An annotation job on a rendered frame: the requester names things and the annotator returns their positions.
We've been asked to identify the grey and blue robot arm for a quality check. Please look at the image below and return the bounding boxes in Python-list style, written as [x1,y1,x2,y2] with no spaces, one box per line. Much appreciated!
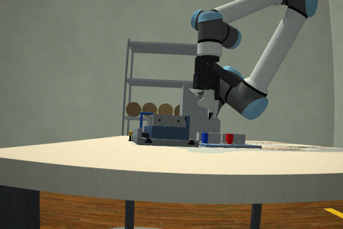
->
[191,0,318,120]

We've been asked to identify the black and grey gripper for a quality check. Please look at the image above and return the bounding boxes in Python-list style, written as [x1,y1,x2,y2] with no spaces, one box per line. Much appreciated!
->
[193,55,220,120]

